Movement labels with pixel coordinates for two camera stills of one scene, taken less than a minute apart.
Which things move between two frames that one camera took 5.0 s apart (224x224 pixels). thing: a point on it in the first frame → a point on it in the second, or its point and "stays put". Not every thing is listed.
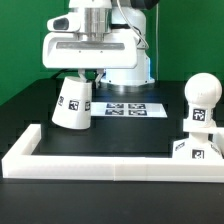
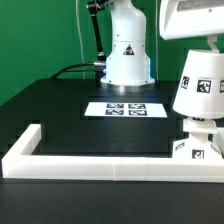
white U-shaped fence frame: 19,162 stays put
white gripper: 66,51 → 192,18
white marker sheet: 127,109 stays put
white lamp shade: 73,107 → 201,90
